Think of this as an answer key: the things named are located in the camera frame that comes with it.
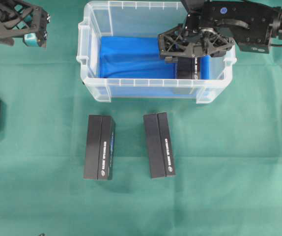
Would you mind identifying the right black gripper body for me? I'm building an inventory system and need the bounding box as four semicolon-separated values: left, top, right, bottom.
158;24;234;59

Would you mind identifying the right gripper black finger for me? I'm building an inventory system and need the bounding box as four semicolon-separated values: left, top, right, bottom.
164;56;178;63

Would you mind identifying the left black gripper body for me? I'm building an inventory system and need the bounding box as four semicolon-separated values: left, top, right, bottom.
0;0;50;48

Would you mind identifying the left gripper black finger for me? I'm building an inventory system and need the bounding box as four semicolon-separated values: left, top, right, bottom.
23;33;37;46

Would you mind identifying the black camera box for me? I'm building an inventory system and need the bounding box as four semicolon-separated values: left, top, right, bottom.
143;112;176;178
84;115;115;180
176;58;201;80

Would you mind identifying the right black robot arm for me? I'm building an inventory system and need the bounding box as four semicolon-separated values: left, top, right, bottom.
158;0;282;62

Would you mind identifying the clear plastic storage case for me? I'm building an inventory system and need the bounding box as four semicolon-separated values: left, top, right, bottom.
76;0;237;104

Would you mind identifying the blue foam liner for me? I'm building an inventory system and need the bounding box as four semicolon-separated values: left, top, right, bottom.
98;36;211;97

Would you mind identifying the green table cloth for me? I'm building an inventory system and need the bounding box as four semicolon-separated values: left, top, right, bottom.
0;0;282;236

